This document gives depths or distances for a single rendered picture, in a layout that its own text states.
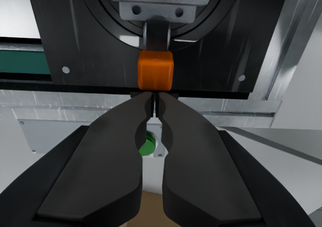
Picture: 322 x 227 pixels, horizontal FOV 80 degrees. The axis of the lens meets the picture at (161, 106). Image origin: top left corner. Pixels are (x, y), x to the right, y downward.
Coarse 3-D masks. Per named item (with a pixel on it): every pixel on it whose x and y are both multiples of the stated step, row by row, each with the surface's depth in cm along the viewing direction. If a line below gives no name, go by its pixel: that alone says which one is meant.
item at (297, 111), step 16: (320, 16) 29; (320, 32) 30; (320, 48) 32; (304, 64) 33; (320, 64) 33; (304, 80) 35; (320, 80) 35; (288, 96) 37; (304, 96) 37; (320, 96) 37; (288, 112) 39; (304, 112) 39; (320, 112) 39; (288, 128) 41; (304, 128) 41; (320, 128) 41
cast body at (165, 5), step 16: (128, 0) 8; (144, 0) 8; (160, 0) 8; (176, 0) 8; (192, 0) 8; (208, 0) 8; (128, 16) 11; (144, 16) 11; (160, 16) 11; (176, 16) 11; (192, 16) 11
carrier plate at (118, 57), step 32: (32, 0) 18; (64, 0) 18; (256, 0) 18; (64, 32) 20; (96, 32) 20; (224, 32) 20; (256, 32) 20; (64, 64) 21; (96, 64) 21; (128, 64) 21; (192, 64) 22; (224, 64) 22; (256, 64) 22
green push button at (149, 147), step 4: (148, 136) 27; (152, 136) 28; (148, 140) 27; (152, 140) 28; (144, 144) 28; (148, 144) 28; (152, 144) 28; (140, 148) 28; (144, 148) 28; (148, 148) 28; (152, 148) 28; (140, 152) 29; (144, 152) 29; (148, 152) 29; (152, 152) 29
